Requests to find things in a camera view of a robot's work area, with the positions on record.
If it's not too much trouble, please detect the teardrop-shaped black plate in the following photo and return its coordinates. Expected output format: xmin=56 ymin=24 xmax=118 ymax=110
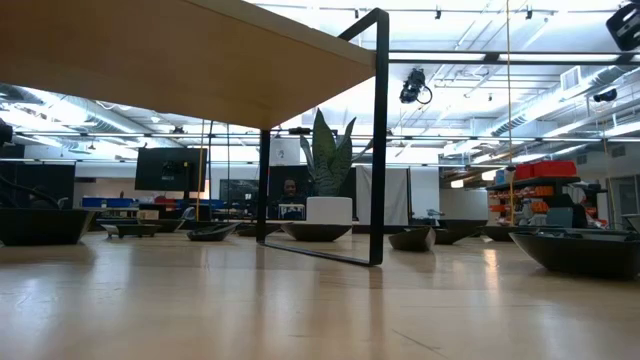
xmin=234 ymin=222 xmax=284 ymax=238
xmin=186 ymin=222 xmax=242 ymax=243
xmin=387 ymin=226 xmax=438 ymax=253

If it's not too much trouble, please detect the small square black plate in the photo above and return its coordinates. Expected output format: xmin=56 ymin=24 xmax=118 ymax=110
xmin=101 ymin=223 xmax=162 ymax=239

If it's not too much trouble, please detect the snake plant in white pot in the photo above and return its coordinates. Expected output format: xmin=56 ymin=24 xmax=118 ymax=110
xmin=298 ymin=108 xmax=375 ymax=226

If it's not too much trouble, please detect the person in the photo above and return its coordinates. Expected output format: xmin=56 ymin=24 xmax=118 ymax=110
xmin=271 ymin=177 xmax=309 ymax=221

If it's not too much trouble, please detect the white laptop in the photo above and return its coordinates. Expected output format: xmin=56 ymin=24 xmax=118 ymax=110
xmin=277 ymin=203 xmax=307 ymax=221

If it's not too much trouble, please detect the black partition panel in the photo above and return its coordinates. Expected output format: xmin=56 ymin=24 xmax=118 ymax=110
xmin=0 ymin=162 xmax=76 ymax=209
xmin=268 ymin=164 xmax=358 ymax=221

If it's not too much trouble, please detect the white curtain panel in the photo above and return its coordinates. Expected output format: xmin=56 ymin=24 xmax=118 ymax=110
xmin=355 ymin=164 xmax=411 ymax=227

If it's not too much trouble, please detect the small dark monitor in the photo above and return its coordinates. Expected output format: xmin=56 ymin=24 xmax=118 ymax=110
xmin=218 ymin=178 xmax=260 ymax=205

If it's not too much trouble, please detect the wooden shelf with black legs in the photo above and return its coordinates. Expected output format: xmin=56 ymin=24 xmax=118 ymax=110
xmin=0 ymin=0 xmax=391 ymax=267

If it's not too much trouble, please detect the blue storage bin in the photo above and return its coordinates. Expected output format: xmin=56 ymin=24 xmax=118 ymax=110
xmin=81 ymin=196 xmax=137 ymax=209

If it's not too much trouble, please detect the storage rack with red bins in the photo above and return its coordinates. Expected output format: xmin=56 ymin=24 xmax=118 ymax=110
xmin=487 ymin=159 xmax=609 ymax=230

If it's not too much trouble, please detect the black overhead camera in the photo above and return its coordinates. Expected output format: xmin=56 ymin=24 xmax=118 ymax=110
xmin=398 ymin=68 xmax=434 ymax=106

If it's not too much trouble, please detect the black wall monitor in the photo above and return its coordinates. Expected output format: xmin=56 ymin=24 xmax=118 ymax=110
xmin=134 ymin=147 xmax=209 ymax=193

